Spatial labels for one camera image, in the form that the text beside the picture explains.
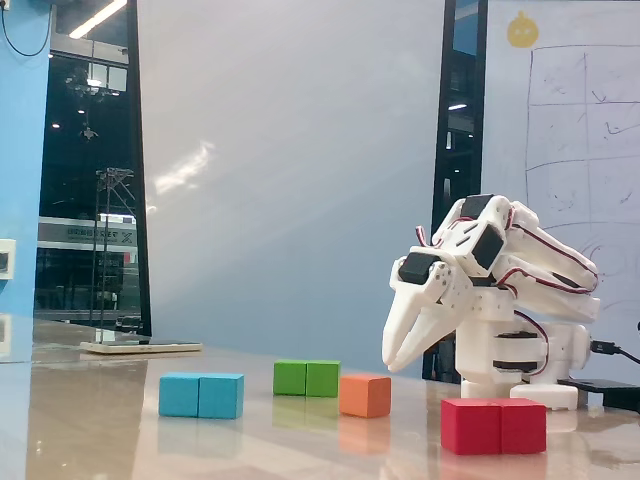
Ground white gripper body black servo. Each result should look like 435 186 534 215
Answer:
389 246 454 302

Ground white fixed gripper finger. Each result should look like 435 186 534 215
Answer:
381 284 436 364

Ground white moving gripper finger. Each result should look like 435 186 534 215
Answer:
387 262 472 374

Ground small orange wooden cube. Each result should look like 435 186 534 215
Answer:
338 373 393 419

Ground green rectangular wooden block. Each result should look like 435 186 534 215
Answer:
272 359 342 399

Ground red rectangular wooden block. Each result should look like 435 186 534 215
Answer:
440 397 548 456

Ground blue rectangular wooden block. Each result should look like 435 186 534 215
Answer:
158 372 245 420

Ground large white partition panel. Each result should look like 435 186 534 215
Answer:
135 0 446 371

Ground black flat power box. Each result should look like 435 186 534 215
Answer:
557 377 640 414

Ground whiteboard with drawn grid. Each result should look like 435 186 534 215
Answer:
482 0 640 351

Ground yellow round face sticker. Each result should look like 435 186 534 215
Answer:
506 10 541 49

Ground flat white slab device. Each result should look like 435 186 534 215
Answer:
79 338 204 356

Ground red black white gripper cable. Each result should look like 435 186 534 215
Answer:
413 225 444 250

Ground red black white base cable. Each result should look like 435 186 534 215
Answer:
513 309 552 377

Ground red black white arm cable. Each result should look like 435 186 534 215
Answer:
507 222 600 296

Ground black window frame post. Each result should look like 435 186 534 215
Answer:
422 0 489 384

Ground black plug cable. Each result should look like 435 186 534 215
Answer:
589 339 640 366

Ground white wall socket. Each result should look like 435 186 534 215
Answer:
0 238 17 280

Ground thin black wall cable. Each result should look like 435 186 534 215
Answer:
0 0 54 58

